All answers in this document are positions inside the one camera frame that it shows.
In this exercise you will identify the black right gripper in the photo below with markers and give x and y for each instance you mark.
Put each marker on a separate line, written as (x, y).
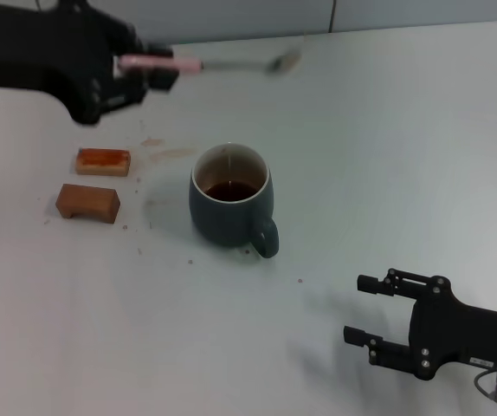
(456, 333)

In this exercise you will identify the dark brown arched wooden block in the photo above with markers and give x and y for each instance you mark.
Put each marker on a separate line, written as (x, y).
(92, 201)

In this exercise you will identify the dark brown coffee liquid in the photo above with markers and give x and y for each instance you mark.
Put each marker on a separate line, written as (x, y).
(231, 193)

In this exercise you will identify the light wooden block red stained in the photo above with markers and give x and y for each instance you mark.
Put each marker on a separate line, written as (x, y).
(101, 167)

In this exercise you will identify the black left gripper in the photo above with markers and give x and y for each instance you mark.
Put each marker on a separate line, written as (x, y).
(36, 43)

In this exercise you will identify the dark grey ceramic mug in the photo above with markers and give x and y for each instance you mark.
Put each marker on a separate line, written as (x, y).
(218, 221)

